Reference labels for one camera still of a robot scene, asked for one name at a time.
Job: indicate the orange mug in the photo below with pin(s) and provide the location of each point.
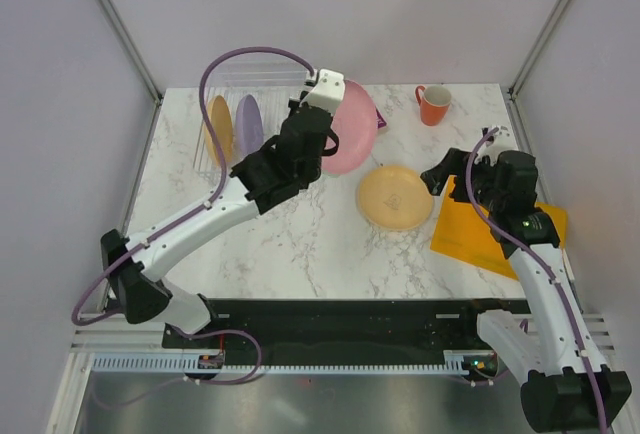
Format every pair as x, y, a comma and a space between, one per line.
434, 102

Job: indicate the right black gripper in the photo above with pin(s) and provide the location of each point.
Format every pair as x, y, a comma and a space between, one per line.
452, 163

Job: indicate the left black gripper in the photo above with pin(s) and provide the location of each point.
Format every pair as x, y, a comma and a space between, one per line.
293, 105

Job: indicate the purple plate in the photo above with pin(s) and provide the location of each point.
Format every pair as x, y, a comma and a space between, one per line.
248, 126

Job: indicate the aluminium frame post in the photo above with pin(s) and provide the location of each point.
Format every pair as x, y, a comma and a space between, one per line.
117, 25
550, 26

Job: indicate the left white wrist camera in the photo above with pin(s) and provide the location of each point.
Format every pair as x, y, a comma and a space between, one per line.
324, 89

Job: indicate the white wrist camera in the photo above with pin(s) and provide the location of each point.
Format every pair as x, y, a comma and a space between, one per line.
324, 89
499, 140

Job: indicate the white slotted cable duct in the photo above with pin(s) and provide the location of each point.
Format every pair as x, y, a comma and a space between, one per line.
455, 363

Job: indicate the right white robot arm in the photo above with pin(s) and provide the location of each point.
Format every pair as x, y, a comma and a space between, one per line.
565, 381

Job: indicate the left aluminium frame post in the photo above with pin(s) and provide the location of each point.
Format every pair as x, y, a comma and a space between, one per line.
117, 25

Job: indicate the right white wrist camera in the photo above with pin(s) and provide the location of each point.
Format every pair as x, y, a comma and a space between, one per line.
499, 140

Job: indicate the right aluminium frame post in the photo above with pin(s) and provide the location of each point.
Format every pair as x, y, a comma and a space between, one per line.
550, 26

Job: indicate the yellow plate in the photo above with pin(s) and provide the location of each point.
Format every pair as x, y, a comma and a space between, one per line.
220, 119
394, 197

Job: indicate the purple paperback book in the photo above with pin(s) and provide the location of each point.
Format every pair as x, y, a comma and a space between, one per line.
382, 124

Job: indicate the clear acrylic dish rack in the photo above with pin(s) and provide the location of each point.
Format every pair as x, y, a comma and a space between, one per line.
271, 81

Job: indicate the pink plate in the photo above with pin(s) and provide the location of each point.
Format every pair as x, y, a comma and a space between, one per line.
355, 124

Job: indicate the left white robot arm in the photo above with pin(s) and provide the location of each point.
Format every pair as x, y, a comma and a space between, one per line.
285, 165

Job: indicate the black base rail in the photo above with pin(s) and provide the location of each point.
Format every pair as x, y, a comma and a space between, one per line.
342, 332

